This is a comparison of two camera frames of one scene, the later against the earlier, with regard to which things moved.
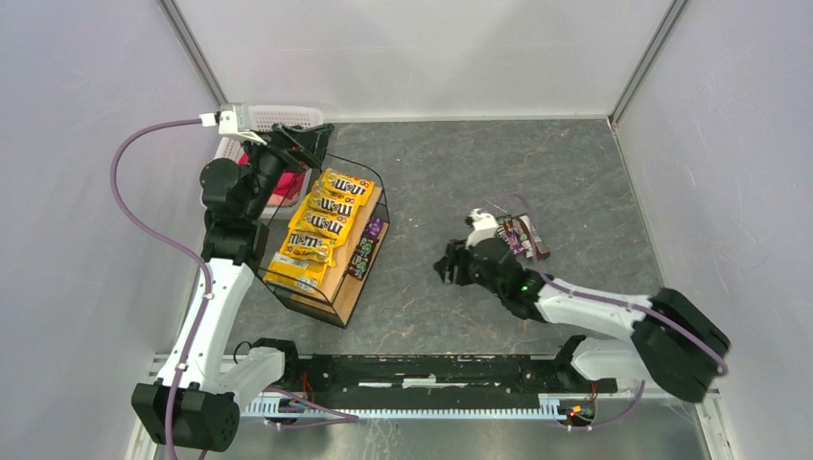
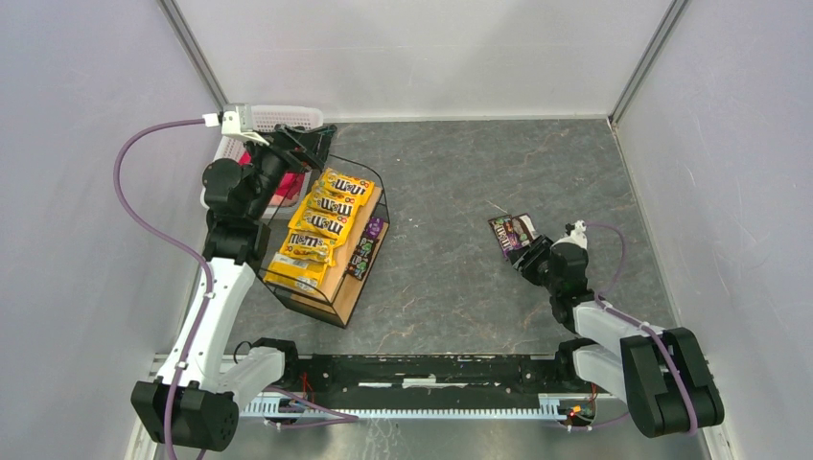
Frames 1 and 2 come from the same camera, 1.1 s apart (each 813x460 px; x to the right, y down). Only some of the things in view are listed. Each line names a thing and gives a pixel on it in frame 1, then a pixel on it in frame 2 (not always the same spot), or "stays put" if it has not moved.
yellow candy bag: (310, 244) stays put
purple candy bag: (360, 261) stays put
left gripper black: (297, 148) stays put
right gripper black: (462, 262) -> (530, 255)
